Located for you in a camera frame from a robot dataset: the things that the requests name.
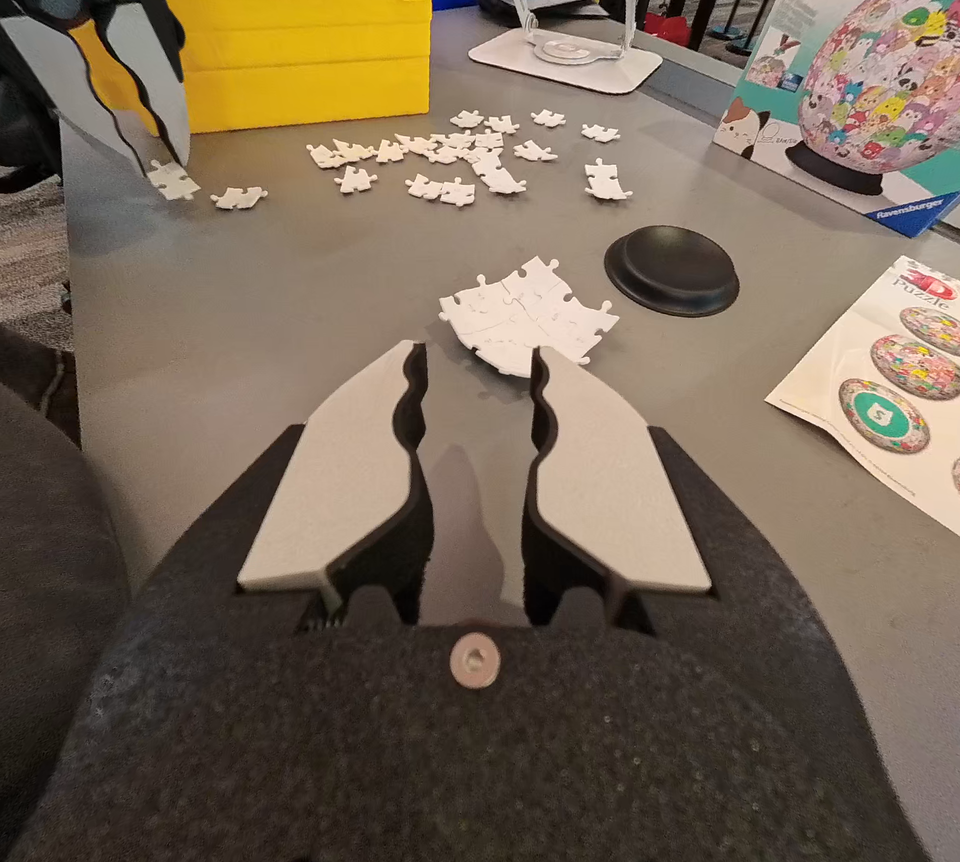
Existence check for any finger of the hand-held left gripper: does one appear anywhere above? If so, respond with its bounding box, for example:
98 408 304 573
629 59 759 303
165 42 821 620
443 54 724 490
0 14 150 177
96 1 194 169

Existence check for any single white puzzle piece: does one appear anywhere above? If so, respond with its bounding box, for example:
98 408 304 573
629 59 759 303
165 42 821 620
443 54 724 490
210 184 270 212
147 160 203 202

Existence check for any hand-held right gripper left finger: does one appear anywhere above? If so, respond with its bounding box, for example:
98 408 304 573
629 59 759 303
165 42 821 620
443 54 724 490
237 340 435 617

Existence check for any spread of white puzzle pieces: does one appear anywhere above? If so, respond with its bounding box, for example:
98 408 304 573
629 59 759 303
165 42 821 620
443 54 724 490
305 109 634 208

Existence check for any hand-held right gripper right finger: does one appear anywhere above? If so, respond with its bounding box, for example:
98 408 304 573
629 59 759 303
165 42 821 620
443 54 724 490
522 346 714 625

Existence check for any yellow plastic bin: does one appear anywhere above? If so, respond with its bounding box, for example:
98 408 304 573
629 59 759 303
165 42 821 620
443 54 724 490
90 0 437 136

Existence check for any black round puzzle stand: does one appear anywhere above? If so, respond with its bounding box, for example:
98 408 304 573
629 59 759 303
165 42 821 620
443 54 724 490
603 223 741 319

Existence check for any colourful puzzle ball box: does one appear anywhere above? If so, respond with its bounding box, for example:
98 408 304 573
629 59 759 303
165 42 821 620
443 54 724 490
711 0 960 239

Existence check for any curved assembled puzzle section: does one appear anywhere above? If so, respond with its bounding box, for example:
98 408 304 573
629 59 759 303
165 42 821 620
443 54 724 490
438 255 622 379

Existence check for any illustrated instruction leaflet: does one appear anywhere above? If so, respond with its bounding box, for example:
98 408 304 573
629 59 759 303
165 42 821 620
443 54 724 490
764 255 960 538

